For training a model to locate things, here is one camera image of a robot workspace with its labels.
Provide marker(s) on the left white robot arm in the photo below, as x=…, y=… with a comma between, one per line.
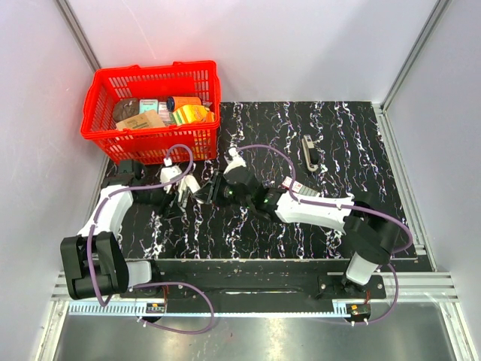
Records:
x=92, y=260

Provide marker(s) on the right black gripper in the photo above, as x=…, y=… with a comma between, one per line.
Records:
x=211, y=191

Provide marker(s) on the yellow orange snack box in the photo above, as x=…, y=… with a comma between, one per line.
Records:
x=189, y=114

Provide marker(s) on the red plastic shopping basket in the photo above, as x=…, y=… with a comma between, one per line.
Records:
x=149, y=146

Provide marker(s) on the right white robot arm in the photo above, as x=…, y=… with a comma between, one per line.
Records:
x=370, y=238

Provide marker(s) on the brown round cookie pack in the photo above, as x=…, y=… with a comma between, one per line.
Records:
x=125, y=109

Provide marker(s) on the teal white box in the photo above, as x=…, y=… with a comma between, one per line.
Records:
x=146, y=105

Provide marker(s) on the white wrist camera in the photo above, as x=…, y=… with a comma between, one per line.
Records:
x=169, y=171
x=234, y=160

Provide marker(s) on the aluminium frame rail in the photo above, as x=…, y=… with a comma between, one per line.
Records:
x=410, y=286

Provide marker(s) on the orange bottle blue cap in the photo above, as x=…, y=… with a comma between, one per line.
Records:
x=175, y=102

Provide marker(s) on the red white staple box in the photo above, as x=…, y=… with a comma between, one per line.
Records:
x=299, y=188

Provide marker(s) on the pink white small box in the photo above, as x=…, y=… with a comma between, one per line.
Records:
x=164, y=113

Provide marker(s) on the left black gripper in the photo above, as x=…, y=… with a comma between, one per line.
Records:
x=168, y=207

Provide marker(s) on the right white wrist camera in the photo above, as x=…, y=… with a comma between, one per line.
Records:
x=234, y=160

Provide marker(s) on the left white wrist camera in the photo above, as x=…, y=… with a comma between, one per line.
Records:
x=169, y=171

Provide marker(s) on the brown cardboard box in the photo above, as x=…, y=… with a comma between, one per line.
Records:
x=146, y=120

